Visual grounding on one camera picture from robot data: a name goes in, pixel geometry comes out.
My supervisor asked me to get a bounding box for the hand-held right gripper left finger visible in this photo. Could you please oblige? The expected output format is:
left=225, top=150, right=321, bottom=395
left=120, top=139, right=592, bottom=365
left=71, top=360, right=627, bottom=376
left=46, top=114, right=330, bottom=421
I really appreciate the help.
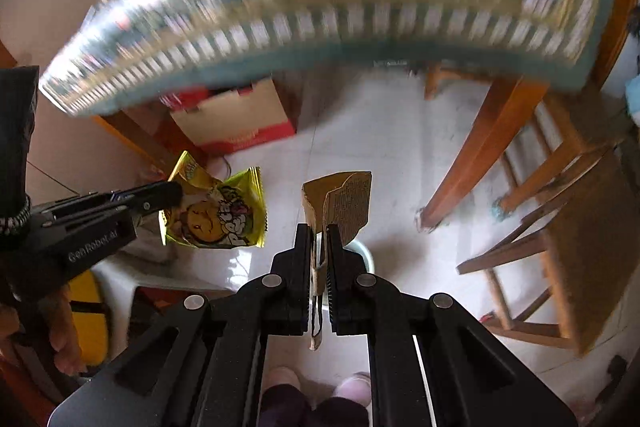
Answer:
left=47, top=223, right=321, bottom=427

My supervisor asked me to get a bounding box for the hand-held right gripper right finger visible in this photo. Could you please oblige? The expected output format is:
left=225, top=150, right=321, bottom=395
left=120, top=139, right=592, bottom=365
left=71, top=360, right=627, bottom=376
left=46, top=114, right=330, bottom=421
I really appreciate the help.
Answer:
left=325, top=224, right=581, bottom=427

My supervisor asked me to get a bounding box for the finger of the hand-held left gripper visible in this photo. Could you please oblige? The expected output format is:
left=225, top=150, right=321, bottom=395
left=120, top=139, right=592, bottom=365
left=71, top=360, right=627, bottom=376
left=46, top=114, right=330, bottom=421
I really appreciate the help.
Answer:
left=80, top=179, right=183, bottom=208
left=52, top=205, right=172, bottom=234

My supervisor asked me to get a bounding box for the white plastic basin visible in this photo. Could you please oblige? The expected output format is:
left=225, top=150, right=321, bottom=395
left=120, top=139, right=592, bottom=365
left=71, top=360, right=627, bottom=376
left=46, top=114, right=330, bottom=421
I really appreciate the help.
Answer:
left=312, top=239, right=377, bottom=323

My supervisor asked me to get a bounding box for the yellow snack packet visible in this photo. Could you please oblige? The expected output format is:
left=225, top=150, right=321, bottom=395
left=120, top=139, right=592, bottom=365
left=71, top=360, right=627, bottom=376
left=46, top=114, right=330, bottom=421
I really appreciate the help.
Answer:
left=159, top=151, right=267, bottom=250

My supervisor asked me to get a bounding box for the brown paper bag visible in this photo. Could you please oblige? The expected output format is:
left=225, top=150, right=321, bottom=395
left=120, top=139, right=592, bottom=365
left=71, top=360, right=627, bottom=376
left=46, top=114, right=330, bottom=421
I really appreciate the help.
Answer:
left=301, top=171, right=373, bottom=353

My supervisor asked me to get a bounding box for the person's left hand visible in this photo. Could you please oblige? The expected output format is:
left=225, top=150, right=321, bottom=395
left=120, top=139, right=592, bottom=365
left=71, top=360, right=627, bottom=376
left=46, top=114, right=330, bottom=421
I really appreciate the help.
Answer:
left=0, top=279, right=86, bottom=378

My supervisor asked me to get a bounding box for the yellow plastic container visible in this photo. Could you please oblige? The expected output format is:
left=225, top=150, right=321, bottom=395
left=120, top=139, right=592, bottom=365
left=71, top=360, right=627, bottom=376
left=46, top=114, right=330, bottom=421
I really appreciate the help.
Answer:
left=67, top=272, right=111, bottom=368

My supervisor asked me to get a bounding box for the pink slipper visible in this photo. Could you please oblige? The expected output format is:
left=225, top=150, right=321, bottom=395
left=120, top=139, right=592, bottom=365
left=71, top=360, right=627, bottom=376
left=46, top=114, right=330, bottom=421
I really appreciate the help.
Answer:
left=265, top=366, right=303, bottom=391
left=332, top=372, right=373, bottom=409

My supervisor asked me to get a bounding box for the red cardboard box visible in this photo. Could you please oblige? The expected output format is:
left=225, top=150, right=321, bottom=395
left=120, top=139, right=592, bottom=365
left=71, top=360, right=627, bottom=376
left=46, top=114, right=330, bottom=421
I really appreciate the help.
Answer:
left=167, top=79, right=298, bottom=152

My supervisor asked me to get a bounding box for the person's right leg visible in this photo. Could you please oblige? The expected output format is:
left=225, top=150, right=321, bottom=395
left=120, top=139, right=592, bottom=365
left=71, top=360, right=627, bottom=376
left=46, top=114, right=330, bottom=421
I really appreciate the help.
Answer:
left=312, top=397, right=371, bottom=427

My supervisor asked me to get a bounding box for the person's leg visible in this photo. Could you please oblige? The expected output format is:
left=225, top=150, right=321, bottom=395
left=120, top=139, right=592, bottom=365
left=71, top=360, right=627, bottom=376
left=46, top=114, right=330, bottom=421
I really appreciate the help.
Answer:
left=312, top=397, right=371, bottom=427
left=260, top=384, right=315, bottom=427

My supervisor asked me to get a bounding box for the person's left leg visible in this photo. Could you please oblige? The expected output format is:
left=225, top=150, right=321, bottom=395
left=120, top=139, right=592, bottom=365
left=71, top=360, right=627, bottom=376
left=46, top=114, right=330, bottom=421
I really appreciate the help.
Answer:
left=260, top=384, right=315, bottom=427

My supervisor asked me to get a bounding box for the wooden table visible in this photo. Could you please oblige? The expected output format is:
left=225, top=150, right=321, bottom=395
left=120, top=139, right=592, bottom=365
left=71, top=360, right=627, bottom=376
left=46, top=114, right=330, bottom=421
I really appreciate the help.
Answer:
left=90, top=72, right=540, bottom=234

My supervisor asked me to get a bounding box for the wooden stool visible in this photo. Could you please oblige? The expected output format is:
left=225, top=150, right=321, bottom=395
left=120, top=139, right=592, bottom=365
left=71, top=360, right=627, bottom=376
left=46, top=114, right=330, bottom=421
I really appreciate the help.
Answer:
left=455, top=102, right=638, bottom=358

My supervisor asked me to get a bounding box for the floral green tablecloth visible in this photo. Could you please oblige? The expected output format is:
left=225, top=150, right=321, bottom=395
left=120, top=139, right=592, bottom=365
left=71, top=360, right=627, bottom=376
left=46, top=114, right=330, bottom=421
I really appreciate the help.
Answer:
left=37, top=0, right=616, bottom=118

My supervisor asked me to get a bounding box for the light blue plastic bag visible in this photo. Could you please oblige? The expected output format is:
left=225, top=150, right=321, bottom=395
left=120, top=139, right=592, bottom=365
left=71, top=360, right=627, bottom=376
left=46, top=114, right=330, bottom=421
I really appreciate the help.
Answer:
left=622, top=74, right=640, bottom=128

